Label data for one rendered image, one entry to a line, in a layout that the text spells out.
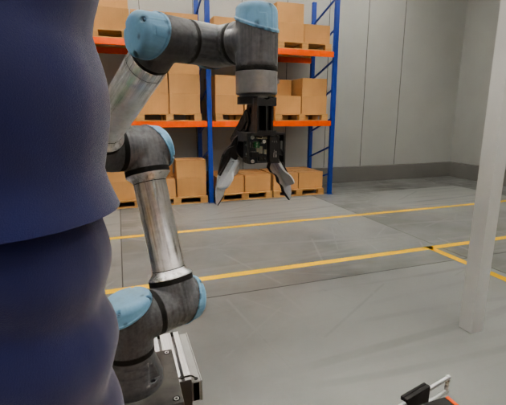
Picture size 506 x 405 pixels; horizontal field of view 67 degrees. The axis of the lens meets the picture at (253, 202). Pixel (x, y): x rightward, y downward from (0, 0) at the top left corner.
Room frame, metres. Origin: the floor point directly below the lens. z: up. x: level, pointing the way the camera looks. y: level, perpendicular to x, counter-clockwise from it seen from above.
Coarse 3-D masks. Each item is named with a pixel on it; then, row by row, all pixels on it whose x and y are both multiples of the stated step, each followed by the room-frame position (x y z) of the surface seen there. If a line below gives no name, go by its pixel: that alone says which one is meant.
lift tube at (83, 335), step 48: (48, 240) 0.29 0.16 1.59; (96, 240) 0.34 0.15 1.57; (0, 288) 0.26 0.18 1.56; (48, 288) 0.28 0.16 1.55; (96, 288) 0.33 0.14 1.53; (0, 336) 0.26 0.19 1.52; (48, 336) 0.29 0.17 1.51; (96, 336) 0.33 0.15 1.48; (0, 384) 0.25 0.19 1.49; (48, 384) 0.27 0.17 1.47; (96, 384) 0.31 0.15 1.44
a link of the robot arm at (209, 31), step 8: (200, 24) 0.72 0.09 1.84; (208, 24) 0.74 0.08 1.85; (224, 24) 0.75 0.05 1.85; (208, 32) 0.73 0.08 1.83; (216, 32) 0.74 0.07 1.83; (208, 40) 0.72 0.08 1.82; (216, 40) 0.74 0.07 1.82; (208, 48) 0.73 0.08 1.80; (216, 48) 0.74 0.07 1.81; (224, 48) 0.73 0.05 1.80; (200, 56) 0.72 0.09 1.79; (208, 56) 0.73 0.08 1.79; (216, 56) 0.75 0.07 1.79; (224, 56) 0.74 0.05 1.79; (200, 64) 0.75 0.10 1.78; (208, 64) 0.76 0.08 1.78; (216, 64) 0.77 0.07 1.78; (224, 64) 0.76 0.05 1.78; (232, 64) 0.75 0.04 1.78
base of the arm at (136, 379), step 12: (132, 360) 0.79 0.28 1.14; (144, 360) 0.80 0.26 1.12; (156, 360) 0.84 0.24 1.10; (120, 372) 0.78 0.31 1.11; (132, 372) 0.78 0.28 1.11; (144, 372) 0.79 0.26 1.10; (156, 372) 0.82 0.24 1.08; (120, 384) 0.77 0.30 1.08; (132, 384) 0.77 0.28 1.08; (144, 384) 0.78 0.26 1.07; (156, 384) 0.81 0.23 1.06; (132, 396) 0.77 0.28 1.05; (144, 396) 0.78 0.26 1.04
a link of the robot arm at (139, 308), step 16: (128, 288) 0.88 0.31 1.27; (144, 288) 0.87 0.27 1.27; (112, 304) 0.82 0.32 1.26; (128, 304) 0.81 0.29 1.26; (144, 304) 0.81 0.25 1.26; (160, 304) 0.86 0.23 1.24; (128, 320) 0.78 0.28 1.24; (144, 320) 0.81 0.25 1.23; (160, 320) 0.84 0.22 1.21; (128, 336) 0.78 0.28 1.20; (144, 336) 0.80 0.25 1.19; (128, 352) 0.78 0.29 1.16; (144, 352) 0.80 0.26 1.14
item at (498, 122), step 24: (504, 0) 2.83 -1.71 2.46; (504, 24) 2.81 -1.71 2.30; (504, 48) 2.79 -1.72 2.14; (504, 72) 2.77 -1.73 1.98; (504, 96) 2.76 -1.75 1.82; (504, 120) 2.77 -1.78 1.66; (504, 144) 2.78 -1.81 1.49; (480, 168) 2.85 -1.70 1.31; (504, 168) 2.79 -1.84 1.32; (480, 192) 2.82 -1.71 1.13; (480, 216) 2.80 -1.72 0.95; (480, 240) 2.78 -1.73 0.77; (480, 264) 2.75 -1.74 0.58; (480, 288) 2.76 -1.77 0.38; (480, 312) 2.78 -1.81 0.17
